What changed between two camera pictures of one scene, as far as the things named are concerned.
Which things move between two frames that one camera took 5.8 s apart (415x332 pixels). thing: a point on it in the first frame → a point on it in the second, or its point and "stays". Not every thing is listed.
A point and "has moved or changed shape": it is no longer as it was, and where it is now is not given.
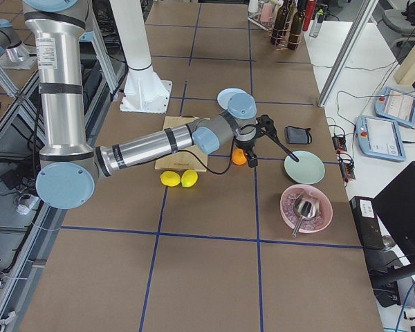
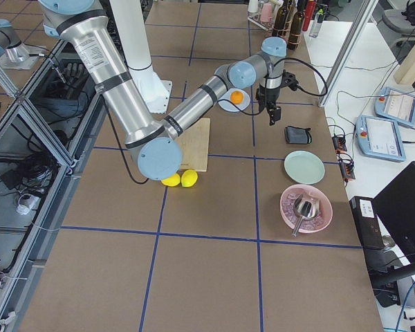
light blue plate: (224, 96) stays
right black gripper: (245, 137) → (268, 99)
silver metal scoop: (308, 208) stays
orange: (238, 156) has moved or changed shape
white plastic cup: (253, 5) stays
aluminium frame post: (361, 21) stays
